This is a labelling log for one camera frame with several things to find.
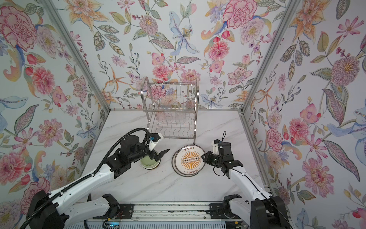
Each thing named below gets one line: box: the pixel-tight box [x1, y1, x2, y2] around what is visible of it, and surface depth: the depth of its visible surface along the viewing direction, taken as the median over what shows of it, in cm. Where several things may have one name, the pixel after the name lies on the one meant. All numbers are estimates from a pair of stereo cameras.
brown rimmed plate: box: [174, 144, 206, 176], surface depth 89 cm
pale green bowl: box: [140, 155, 162, 170], surface depth 84 cm
